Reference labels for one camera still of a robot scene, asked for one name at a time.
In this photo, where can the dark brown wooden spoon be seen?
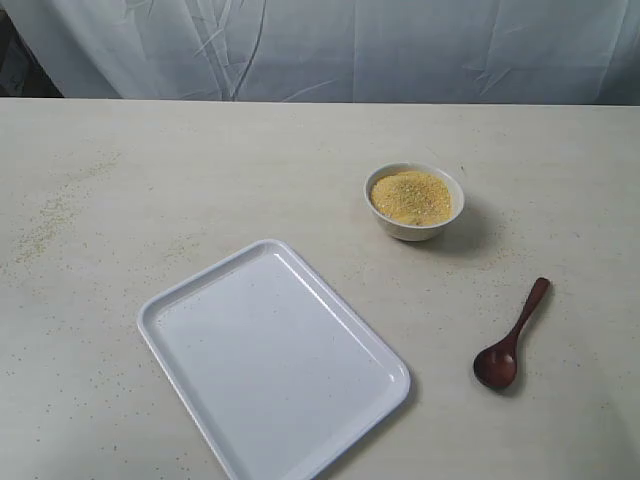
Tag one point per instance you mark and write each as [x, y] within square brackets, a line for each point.
[496, 367]

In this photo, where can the yellow millet grains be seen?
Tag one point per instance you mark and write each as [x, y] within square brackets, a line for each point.
[412, 198]

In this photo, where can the white ceramic bowl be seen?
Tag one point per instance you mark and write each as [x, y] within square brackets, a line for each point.
[408, 232]

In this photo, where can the white plastic tray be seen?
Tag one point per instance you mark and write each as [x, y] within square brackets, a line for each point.
[280, 375]

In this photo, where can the white backdrop curtain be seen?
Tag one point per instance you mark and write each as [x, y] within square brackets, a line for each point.
[516, 52]

